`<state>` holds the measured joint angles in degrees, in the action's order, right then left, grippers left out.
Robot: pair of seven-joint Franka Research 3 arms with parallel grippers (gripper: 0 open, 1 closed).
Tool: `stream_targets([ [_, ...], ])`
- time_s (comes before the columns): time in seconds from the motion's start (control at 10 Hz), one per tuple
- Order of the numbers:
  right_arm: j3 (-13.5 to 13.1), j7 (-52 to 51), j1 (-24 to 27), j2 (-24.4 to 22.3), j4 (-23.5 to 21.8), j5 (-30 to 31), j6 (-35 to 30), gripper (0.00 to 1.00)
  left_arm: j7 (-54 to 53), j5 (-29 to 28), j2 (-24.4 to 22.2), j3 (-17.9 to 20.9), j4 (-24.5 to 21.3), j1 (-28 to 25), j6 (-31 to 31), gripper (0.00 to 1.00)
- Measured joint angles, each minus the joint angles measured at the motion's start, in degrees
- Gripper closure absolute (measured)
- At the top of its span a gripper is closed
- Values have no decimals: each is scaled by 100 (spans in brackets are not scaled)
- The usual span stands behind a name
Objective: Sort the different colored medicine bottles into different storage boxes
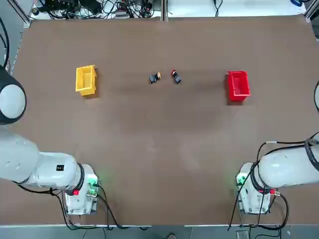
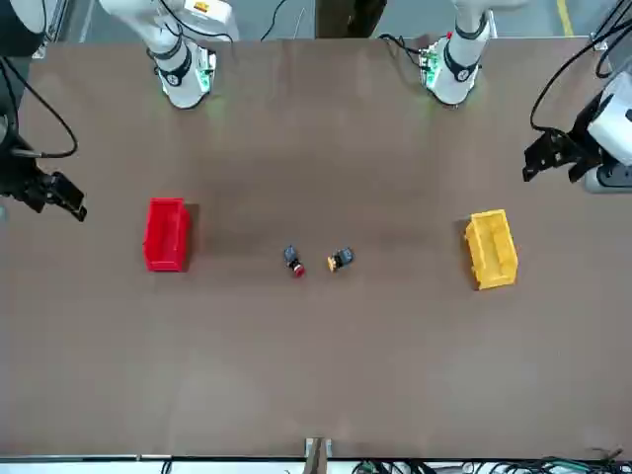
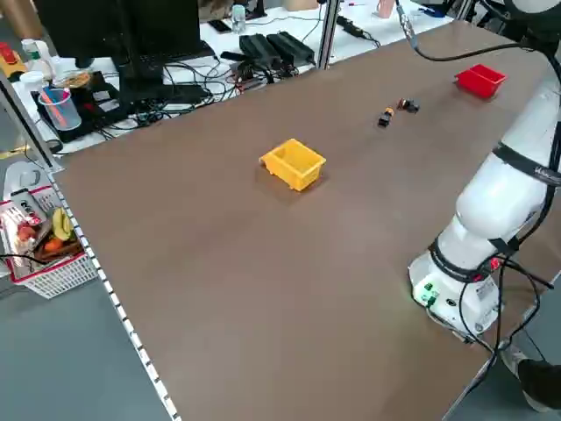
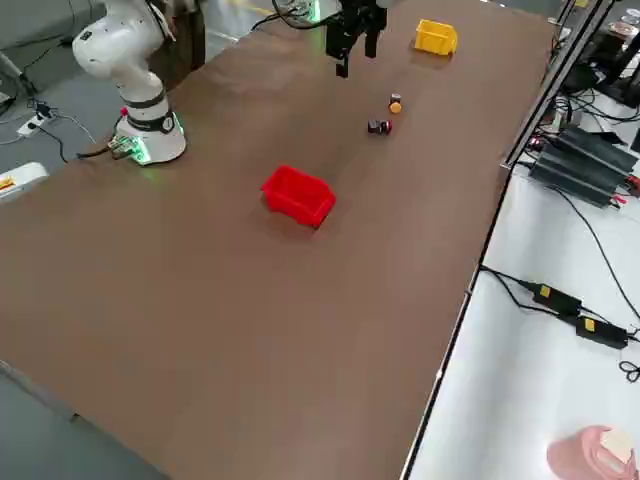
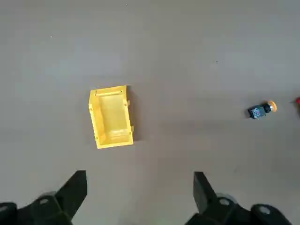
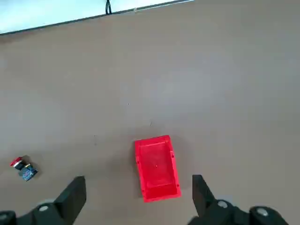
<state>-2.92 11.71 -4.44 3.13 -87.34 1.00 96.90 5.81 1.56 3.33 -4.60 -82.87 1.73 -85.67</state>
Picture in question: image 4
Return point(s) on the black power adapter yellow label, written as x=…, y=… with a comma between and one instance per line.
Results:
x=556, y=299
x=600, y=332

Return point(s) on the pink round object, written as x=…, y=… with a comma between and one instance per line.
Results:
x=585, y=455

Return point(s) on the tape roll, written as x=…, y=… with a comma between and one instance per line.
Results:
x=629, y=27

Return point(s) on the red plastic storage box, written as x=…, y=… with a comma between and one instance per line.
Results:
x=295, y=197

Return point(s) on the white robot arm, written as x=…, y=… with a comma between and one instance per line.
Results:
x=115, y=50
x=307, y=6

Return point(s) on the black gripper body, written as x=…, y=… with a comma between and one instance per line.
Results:
x=364, y=11

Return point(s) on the aluminium frame rail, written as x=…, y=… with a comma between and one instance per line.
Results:
x=550, y=85

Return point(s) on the black equipment on side table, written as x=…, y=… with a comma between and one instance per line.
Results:
x=615, y=75

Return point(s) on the white box with yellow label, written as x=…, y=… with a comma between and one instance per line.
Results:
x=20, y=181

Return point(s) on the black bottle with red cap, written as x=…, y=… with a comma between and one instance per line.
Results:
x=379, y=127

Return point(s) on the black finned power supply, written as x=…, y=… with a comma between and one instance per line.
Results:
x=580, y=160

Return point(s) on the white floor power strip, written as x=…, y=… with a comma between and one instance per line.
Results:
x=31, y=126

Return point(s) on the yellow plastic storage box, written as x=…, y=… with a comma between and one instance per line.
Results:
x=434, y=37

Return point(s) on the person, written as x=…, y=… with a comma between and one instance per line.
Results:
x=187, y=45

